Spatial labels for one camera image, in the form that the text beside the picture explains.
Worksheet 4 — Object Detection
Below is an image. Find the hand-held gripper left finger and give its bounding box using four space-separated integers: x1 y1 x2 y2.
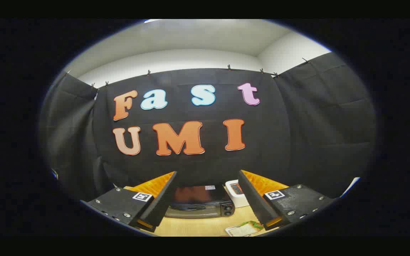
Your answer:
80 171 178 233

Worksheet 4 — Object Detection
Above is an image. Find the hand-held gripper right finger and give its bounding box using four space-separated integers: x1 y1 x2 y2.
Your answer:
238 170 335 231

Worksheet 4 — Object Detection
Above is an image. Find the lettuce sandwich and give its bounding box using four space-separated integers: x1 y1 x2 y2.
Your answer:
231 220 264 236

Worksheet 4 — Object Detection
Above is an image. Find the black toaster oven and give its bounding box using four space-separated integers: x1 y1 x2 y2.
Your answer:
165 183 236 218

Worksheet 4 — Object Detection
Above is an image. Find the white bread toaster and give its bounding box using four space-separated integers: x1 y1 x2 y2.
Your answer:
225 180 250 208

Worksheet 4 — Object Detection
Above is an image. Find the row of black cloth clips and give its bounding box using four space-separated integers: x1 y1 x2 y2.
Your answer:
64 58 310 89

